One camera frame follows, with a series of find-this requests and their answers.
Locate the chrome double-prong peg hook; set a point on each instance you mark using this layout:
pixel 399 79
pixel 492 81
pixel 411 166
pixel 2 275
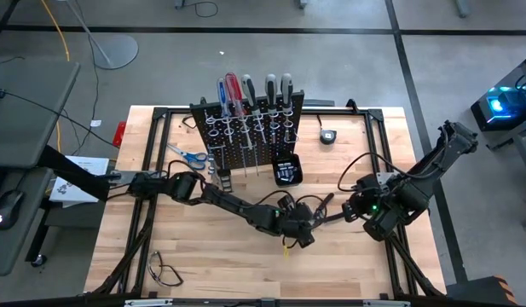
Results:
pixel 215 147
pixel 250 146

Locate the chrome loop peg hook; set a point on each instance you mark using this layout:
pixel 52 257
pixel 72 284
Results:
pixel 293 136

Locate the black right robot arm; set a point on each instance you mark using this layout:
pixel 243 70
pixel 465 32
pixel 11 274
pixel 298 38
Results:
pixel 437 162

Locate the white paper sheet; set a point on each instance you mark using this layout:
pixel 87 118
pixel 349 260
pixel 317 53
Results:
pixel 71 192

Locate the black plastic parts bin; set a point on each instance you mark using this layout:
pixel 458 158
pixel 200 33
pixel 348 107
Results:
pixel 297 160

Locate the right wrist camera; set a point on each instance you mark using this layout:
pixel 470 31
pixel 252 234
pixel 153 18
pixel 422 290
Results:
pixel 367 182

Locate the black markers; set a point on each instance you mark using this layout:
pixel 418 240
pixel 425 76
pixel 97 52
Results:
pixel 324 204

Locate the black perforated pegboard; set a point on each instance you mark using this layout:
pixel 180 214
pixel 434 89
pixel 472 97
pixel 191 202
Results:
pixel 269 155

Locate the black caster wheel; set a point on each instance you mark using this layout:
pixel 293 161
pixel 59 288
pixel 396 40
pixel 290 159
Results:
pixel 39 260

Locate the red flat object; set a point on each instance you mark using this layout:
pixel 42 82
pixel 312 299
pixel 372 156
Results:
pixel 119 134

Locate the black computer mouse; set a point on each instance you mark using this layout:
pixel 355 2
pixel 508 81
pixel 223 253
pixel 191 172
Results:
pixel 9 206

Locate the grey desk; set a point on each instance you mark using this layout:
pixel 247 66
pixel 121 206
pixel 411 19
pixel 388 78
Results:
pixel 24 119
pixel 15 247

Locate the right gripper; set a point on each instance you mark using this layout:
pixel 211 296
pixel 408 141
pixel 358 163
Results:
pixel 382 213

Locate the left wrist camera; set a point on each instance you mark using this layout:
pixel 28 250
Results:
pixel 305 241

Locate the grey black tape measure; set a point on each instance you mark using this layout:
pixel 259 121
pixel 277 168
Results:
pixel 328 136

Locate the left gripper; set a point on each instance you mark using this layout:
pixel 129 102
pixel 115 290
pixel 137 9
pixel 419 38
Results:
pixel 298 221

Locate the computer case with lights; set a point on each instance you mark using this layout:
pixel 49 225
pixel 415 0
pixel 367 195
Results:
pixel 510 111

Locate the black aluminium table frame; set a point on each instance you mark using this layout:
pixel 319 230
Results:
pixel 190 111

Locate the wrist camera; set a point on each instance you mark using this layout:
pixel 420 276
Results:
pixel 367 182
pixel 305 241

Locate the white paper scrap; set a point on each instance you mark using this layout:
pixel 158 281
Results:
pixel 96 123

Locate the grey floor stand base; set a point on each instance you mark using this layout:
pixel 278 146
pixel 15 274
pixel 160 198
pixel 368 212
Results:
pixel 117 51

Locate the black box hazard stripes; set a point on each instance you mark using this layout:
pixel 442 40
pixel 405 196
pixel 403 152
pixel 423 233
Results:
pixel 471 292

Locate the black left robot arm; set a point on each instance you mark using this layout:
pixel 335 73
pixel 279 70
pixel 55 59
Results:
pixel 228 204

